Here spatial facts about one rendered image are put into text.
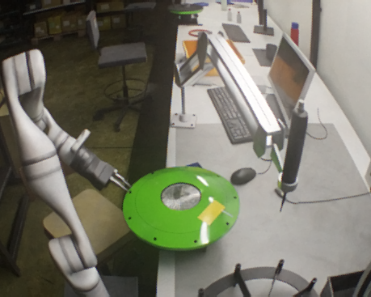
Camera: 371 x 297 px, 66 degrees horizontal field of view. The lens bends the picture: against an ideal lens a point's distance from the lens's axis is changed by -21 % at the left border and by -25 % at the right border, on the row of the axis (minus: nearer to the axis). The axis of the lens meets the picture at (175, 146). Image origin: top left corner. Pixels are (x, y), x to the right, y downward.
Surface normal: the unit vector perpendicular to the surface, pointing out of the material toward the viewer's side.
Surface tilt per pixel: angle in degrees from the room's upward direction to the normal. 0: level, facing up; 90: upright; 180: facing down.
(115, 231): 0
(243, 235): 0
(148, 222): 21
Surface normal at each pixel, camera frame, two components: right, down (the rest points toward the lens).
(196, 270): -0.04, -0.80
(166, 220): -0.14, -0.64
